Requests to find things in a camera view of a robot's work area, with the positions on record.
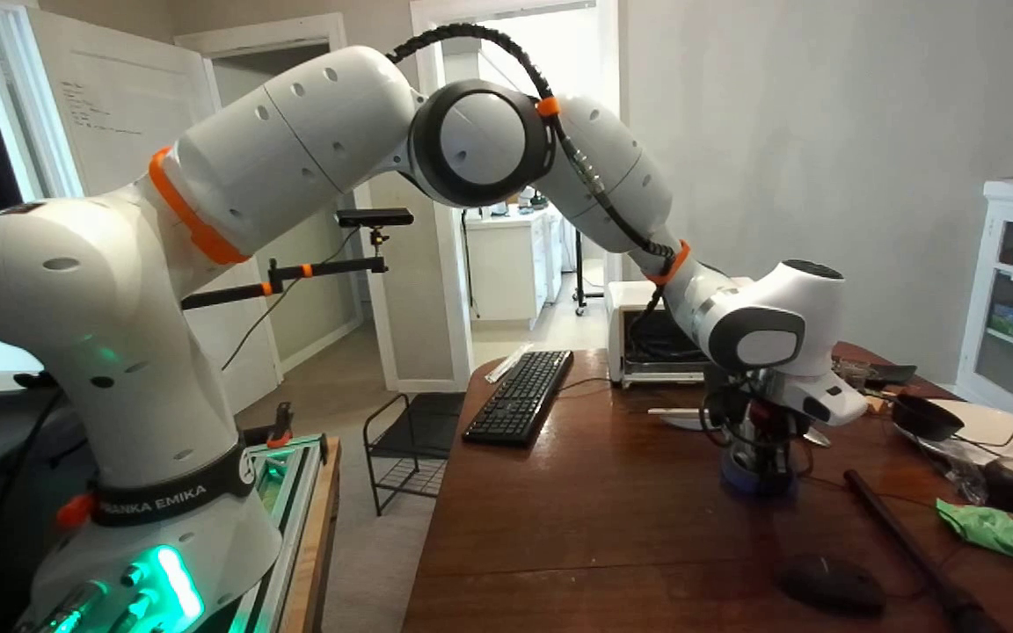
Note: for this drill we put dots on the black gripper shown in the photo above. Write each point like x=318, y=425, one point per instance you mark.
x=754, y=425

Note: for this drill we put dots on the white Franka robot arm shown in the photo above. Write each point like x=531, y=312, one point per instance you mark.
x=95, y=293

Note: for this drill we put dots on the white toaster oven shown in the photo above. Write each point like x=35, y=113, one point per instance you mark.
x=617, y=317

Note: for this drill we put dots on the metal spoon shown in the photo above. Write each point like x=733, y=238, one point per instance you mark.
x=822, y=439

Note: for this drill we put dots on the black computer mouse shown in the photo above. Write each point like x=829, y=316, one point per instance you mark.
x=829, y=584

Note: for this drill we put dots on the dark round tray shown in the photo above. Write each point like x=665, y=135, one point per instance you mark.
x=882, y=376

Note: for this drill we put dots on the dark long stick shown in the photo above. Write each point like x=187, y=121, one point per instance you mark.
x=904, y=544

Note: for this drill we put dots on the black bowl-shaped object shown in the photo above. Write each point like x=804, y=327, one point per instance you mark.
x=924, y=417

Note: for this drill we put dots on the green cloth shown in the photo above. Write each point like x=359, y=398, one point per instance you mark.
x=985, y=529

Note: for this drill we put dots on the dark brown object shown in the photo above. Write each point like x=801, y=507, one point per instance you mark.
x=1010, y=488

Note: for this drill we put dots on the black keyboard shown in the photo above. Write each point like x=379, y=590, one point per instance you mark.
x=517, y=398

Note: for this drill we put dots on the small white paper piece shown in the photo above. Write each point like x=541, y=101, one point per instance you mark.
x=505, y=367

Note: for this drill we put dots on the white background counter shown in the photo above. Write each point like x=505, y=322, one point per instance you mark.
x=509, y=265

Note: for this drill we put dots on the black chair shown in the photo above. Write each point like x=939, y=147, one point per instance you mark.
x=419, y=428

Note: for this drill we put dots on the white pillar panel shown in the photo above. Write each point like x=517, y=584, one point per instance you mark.
x=425, y=327

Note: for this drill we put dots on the black pole with orange clamps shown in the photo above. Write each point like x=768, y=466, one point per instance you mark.
x=296, y=272

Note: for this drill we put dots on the white whiteboard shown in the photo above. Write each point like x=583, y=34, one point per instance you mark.
x=106, y=106

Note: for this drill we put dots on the black camera on stand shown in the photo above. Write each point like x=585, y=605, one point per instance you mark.
x=372, y=215

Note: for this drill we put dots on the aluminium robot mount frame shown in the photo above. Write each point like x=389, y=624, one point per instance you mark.
x=296, y=514

